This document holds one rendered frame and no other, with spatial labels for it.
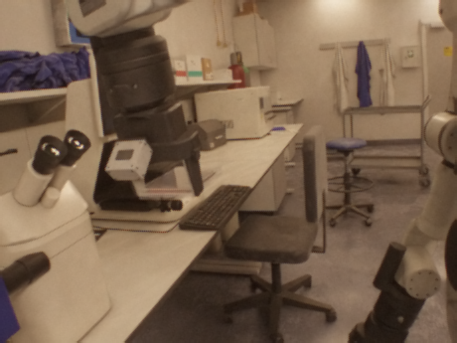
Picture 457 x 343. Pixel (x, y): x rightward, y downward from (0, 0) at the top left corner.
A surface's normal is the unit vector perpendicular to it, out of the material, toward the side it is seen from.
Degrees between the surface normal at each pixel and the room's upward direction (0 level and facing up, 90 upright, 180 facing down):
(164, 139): 102
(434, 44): 90
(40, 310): 90
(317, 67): 90
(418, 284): 89
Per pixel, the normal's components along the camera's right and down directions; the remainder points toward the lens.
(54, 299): 0.76, 0.09
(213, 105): -0.30, 0.25
